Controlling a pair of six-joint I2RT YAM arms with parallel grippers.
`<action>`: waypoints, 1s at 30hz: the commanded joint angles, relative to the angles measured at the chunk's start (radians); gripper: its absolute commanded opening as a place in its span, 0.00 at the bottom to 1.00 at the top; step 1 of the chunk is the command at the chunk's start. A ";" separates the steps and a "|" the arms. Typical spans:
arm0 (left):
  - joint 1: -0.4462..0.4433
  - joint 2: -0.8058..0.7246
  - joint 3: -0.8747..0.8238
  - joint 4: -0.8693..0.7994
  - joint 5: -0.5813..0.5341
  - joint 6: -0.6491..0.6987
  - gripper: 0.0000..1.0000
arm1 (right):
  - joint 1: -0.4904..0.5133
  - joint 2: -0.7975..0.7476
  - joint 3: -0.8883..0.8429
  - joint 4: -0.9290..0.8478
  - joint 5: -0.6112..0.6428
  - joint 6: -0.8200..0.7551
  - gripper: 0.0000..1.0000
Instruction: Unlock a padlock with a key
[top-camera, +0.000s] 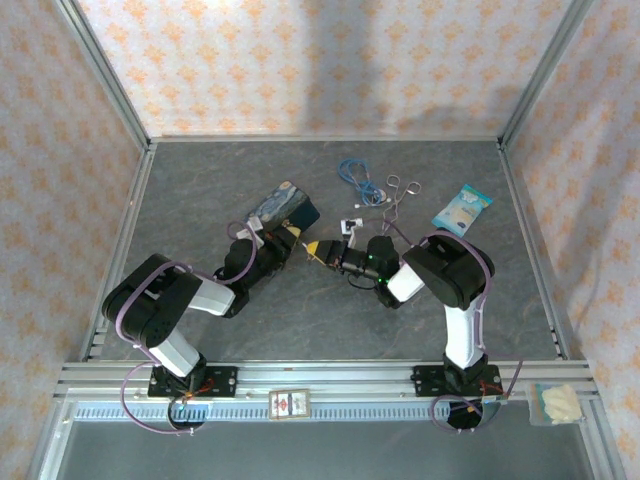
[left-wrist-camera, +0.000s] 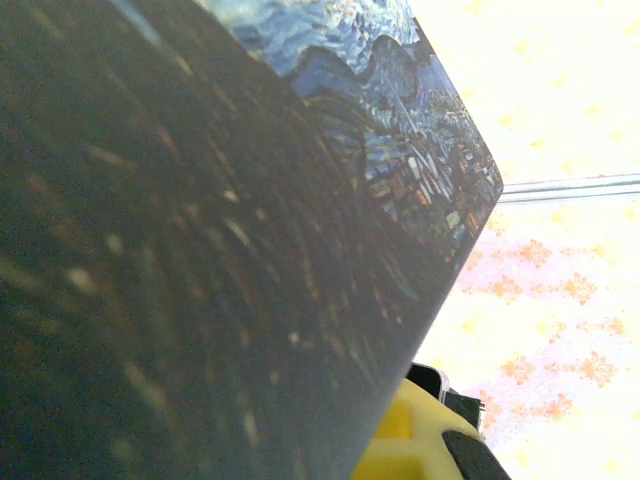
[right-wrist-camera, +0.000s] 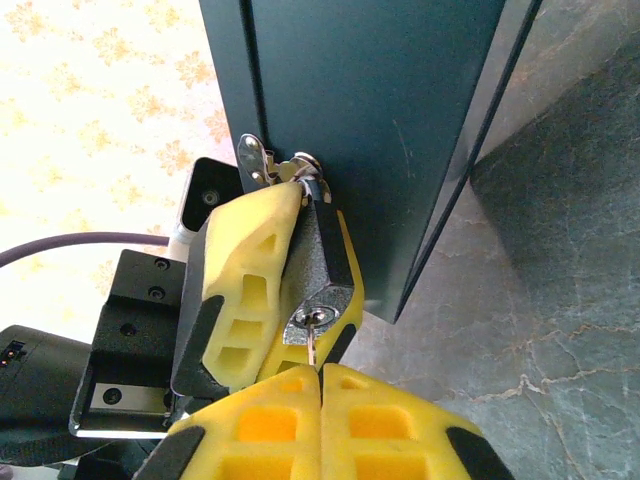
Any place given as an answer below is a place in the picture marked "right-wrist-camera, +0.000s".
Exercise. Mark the silver key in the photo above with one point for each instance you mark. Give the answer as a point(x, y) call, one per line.
point(312, 340)

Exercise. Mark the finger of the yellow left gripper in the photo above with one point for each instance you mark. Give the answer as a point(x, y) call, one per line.
point(240, 235)
point(356, 300)

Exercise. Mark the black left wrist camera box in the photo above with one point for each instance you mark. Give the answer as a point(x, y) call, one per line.
point(205, 200)

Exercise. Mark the grey padlock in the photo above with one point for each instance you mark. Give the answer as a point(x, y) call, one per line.
point(312, 260)

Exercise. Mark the dark green metal cabinet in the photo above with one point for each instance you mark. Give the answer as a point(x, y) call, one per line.
point(360, 100)

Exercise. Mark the silver metal hasp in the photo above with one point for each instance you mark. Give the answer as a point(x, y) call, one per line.
point(255, 160)

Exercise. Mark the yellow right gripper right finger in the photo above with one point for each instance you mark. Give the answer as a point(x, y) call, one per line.
point(390, 450)

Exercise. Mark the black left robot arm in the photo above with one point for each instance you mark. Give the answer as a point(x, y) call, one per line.
point(40, 375)

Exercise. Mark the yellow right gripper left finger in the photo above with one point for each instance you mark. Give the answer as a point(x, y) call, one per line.
point(270, 450)

